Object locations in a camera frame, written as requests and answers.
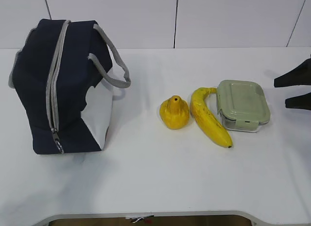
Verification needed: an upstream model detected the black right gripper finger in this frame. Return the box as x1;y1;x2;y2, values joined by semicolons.
274;58;311;87
285;93;311;110

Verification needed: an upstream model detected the glass container with green lid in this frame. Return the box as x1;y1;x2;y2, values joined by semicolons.
217;80;271;133

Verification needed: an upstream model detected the navy blue lunch bag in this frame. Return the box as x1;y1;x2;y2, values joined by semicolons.
9;19;131;155

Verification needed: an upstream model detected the small debris under table edge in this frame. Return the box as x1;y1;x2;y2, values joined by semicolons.
125;215;155;224

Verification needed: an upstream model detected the yellow banana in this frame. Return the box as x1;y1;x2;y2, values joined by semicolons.
190;87;233;148

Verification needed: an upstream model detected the yellow pear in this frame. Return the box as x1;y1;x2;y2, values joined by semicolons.
159;95;190;130

